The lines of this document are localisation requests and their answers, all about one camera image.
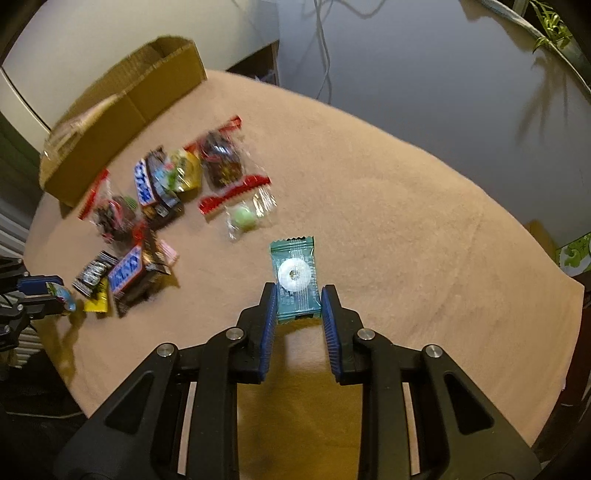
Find green mint candy packet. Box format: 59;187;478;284
270;236;321;323

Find red-edged dark snack bag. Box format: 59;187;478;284
183;115;271;218

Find black patterned candy packet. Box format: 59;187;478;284
72;251;118;299

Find yellow candy packet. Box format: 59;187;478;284
84;278;109;314

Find blue Snickers bar lower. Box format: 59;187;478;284
108;229;172;317

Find blue snickers bar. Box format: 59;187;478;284
108;229;172;317
134;146;184;230

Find blue Snickers bar upper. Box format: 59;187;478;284
134;146;184;230

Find brown cardboard box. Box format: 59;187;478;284
39;36;206;207

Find gold round candy packet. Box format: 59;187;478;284
166;149;202;193

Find green candy clear wrapper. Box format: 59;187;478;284
225;186;277;241

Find grey stone ledge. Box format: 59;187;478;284
478;0;590;97

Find hanging cables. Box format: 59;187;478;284
230;0;389;106

